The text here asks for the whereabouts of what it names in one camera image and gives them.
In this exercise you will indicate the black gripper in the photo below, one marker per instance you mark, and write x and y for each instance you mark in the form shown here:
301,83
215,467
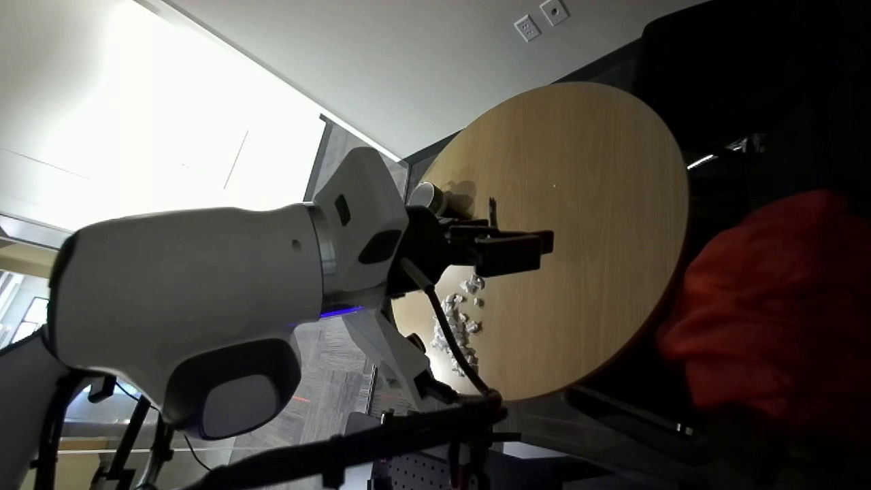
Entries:
420,250

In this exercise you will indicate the orange cloth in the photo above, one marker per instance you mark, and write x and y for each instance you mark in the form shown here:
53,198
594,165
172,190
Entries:
771,308

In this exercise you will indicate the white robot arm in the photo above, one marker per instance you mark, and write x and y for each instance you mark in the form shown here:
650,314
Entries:
180,290

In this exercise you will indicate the pile of white foam pieces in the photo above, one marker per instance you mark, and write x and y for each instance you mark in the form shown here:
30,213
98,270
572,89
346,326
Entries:
466,314

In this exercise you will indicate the black mesh office chair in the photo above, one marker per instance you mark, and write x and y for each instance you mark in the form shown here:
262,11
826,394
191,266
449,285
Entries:
790,118

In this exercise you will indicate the black tripod stand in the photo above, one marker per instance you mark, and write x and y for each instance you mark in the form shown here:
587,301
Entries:
55,425

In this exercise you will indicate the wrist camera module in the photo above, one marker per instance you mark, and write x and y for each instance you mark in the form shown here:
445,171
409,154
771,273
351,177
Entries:
430,198

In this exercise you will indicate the white wall switch plate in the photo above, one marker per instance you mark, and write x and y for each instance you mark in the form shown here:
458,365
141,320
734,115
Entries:
526,28

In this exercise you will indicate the white wall socket plate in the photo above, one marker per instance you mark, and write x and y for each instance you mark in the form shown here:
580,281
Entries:
553,11

